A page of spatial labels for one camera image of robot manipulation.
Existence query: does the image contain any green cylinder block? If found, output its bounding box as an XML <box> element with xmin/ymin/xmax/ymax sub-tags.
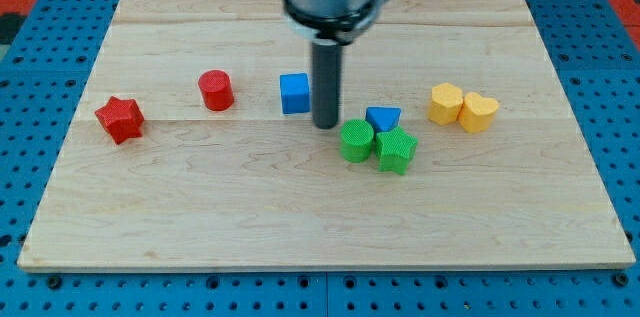
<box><xmin>340</xmin><ymin>119</ymin><xmax>374</xmax><ymax>163</ymax></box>

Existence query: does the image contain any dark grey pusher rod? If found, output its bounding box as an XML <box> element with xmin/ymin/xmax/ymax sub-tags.
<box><xmin>311</xmin><ymin>43</ymin><xmax>342</xmax><ymax>129</ymax></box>

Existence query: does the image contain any green star block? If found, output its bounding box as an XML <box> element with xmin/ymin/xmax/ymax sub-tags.
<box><xmin>375</xmin><ymin>126</ymin><xmax>419</xmax><ymax>175</ymax></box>

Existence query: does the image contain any blue cube block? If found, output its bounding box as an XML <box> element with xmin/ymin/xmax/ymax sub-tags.
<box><xmin>279</xmin><ymin>73</ymin><xmax>310</xmax><ymax>114</ymax></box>

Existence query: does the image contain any wooden board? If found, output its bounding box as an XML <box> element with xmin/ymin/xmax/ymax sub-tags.
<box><xmin>18</xmin><ymin>0</ymin><xmax>635</xmax><ymax>273</ymax></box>

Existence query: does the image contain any yellow hexagon block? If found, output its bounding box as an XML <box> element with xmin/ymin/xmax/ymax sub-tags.
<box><xmin>427</xmin><ymin>83</ymin><xmax>463</xmax><ymax>125</ymax></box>

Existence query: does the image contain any red cylinder block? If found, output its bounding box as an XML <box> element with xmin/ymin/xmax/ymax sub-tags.
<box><xmin>198</xmin><ymin>69</ymin><xmax>235</xmax><ymax>111</ymax></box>

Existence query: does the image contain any yellow heart block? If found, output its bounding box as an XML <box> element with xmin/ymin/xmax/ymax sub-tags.
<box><xmin>458</xmin><ymin>92</ymin><xmax>500</xmax><ymax>133</ymax></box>

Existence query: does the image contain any red star block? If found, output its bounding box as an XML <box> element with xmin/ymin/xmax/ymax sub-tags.
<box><xmin>94</xmin><ymin>96</ymin><xmax>144</xmax><ymax>145</ymax></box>

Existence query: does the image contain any blue triangle block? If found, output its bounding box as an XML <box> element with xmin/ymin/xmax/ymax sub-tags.
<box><xmin>365</xmin><ymin>106</ymin><xmax>402</xmax><ymax>133</ymax></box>

